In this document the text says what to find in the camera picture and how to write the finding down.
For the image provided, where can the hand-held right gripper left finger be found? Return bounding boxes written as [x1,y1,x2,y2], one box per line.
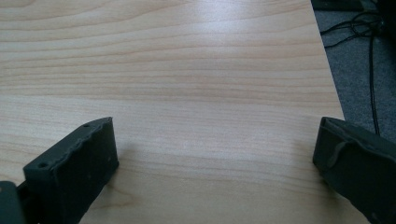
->
[22,117,120,224]

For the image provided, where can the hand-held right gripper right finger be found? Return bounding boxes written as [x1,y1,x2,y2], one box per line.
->
[312,117,396,224]

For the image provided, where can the black stand base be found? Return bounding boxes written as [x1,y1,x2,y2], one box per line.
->
[310,0,372,13]

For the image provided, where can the black cable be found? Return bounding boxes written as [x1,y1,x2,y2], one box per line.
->
[319,11,384,136]

